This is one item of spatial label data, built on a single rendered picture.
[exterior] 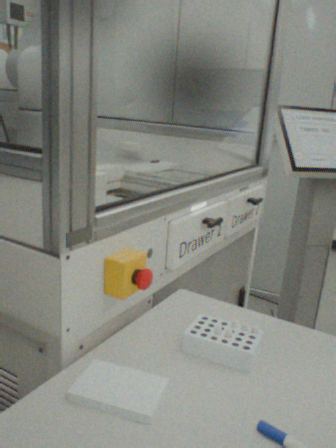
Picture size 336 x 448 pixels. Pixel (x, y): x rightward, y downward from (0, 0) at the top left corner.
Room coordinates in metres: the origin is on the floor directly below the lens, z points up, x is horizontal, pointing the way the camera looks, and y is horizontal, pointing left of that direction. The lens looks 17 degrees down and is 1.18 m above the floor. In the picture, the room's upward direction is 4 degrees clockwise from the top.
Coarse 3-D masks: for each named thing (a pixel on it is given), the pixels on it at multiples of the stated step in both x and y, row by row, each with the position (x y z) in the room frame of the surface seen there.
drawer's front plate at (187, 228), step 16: (208, 208) 1.02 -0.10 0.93; (224, 208) 1.10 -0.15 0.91; (176, 224) 0.87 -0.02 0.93; (192, 224) 0.94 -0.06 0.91; (224, 224) 1.11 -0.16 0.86; (176, 240) 0.87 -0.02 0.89; (192, 240) 0.95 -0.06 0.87; (208, 240) 1.03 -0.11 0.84; (176, 256) 0.88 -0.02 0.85; (192, 256) 0.95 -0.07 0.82
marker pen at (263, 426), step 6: (258, 426) 0.46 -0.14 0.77; (264, 426) 0.46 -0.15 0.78; (270, 426) 0.45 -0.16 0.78; (264, 432) 0.45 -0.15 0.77; (270, 432) 0.45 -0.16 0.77; (276, 432) 0.45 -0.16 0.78; (282, 432) 0.45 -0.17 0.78; (276, 438) 0.44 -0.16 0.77; (282, 438) 0.44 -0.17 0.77; (288, 438) 0.44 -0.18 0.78; (294, 438) 0.44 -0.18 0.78; (282, 444) 0.44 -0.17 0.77; (288, 444) 0.43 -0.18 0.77; (294, 444) 0.43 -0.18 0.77; (300, 444) 0.43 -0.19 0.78
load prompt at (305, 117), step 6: (294, 114) 1.75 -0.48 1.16; (300, 114) 1.76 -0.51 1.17; (306, 114) 1.77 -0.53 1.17; (312, 114) 1.78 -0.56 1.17; (318, 114) 1.79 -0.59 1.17; (324, 114) 1.80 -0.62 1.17; (330, 114) 1.81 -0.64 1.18; (300, 120) 1.74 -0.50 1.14; (306, 120) 1.75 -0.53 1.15; (312, 120) 1.76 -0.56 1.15; (318, 120) 1.77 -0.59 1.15; (324, 120) 1.78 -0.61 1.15; (330, 120) 1.79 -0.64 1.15
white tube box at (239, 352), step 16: (208, 320) 0.69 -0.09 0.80; (224, 320) 0.69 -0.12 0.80; (192, 336) 0.63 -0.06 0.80; (208, 336) 0.63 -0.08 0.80; (240, 336) 0.64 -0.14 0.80; (256, 336) 0.65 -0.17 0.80; (192, 352) 0.63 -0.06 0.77; (208, 352) 0.62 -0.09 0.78; (224, 352) 0.61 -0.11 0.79; (240, 352) 0.60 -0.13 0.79; (256, 352) 0.62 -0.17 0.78; (240, 368) 0.60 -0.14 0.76
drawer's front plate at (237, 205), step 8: (248, 192) 1.27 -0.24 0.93; (256, 192) 1.33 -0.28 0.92; (232, 200) 1.15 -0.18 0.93; (240, 200) 1.21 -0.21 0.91; (232, 208) 1.16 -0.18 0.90; (240, 208) 1.21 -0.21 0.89; (248, 208) 1.28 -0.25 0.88; (256, 208) 1.35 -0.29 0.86; (232, 216) 1.16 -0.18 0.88; (240, 216) 1.22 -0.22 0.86; (248, 216) 1.28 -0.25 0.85; (256, 216) 1.36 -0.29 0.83; (232, 224) 1.17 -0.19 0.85; (240, 224) 1.23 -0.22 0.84; (232, 232) 1.18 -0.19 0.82
